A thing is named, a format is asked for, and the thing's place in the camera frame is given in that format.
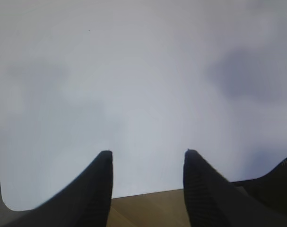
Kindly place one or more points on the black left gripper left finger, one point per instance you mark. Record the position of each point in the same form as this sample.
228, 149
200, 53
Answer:
85, 202

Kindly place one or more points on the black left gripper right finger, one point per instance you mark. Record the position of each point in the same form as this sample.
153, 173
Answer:
212, 201

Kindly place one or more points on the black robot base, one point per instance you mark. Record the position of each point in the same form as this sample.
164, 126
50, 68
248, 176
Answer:
270, 189

